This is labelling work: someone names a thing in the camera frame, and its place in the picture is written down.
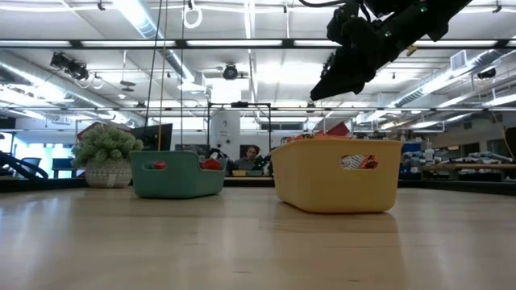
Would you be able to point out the black metal table frame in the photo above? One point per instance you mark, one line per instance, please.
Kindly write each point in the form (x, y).
(40, 185)

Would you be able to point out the person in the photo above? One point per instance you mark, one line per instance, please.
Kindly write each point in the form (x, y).
(250, 155)

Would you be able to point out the white column machine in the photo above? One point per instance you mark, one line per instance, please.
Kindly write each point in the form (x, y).
(225, 133)

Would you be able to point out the wooden workbench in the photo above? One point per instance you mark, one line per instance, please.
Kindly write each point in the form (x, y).
(467, 166)

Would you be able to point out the red KitKat bar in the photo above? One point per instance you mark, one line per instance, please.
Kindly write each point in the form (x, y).
(210, 164)
(159, 165)

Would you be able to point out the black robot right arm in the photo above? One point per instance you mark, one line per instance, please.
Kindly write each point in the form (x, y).
(435, 16)

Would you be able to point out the red angled panel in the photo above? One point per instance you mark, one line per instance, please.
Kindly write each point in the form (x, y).
(338, 129)

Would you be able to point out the green plant in white pot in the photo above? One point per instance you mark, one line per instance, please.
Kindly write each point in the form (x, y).
(106, 145)

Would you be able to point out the white ceiling vent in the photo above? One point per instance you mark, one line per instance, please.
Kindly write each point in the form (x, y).
(459, 60)

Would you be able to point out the black overhead camera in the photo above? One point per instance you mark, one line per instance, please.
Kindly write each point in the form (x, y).
(230, 72)

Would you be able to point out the black ceiling speaker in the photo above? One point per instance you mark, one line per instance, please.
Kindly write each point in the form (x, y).
(486, 73)

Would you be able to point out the black display screen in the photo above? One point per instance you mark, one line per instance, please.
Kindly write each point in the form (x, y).
(153, 137)

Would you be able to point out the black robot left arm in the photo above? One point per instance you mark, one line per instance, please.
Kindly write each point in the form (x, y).
(24, 169)

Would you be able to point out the yellow plastic bin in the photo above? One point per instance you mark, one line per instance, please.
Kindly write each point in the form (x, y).
(314, 181)

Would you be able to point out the teal green plastic bin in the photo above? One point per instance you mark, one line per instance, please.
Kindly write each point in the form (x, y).
(177, 181)

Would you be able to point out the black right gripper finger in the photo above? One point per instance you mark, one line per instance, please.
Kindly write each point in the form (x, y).
(330, 80)
(346, 84)

